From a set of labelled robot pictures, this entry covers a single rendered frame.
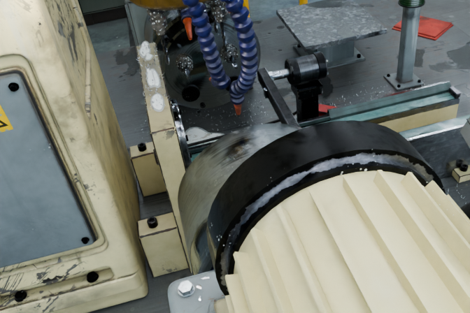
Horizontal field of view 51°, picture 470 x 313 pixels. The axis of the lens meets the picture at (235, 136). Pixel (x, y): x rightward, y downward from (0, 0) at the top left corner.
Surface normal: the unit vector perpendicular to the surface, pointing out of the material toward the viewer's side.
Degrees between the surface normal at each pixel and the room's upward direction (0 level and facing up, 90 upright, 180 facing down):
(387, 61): 0
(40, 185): 90
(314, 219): 23
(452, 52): 0
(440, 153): 90
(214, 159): 28
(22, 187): 90
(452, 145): 90
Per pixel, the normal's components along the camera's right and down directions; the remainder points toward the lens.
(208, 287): -0.12, -0.78
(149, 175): 0.23, 0.58
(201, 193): -0.75, -0.41
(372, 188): 0.11, -0.81
